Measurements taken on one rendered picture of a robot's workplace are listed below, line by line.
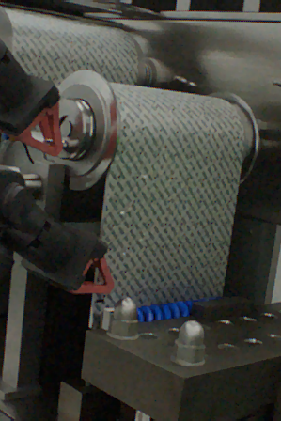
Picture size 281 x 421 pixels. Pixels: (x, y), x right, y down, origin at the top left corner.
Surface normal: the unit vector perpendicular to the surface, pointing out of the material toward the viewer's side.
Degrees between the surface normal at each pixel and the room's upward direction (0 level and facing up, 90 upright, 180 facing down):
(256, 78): 90
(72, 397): 90
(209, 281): 90
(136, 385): 90
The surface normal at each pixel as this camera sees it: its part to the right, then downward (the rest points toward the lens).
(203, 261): 0.66, 0.19
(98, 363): -0.74, 0.00
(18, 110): -0.43, -0.60
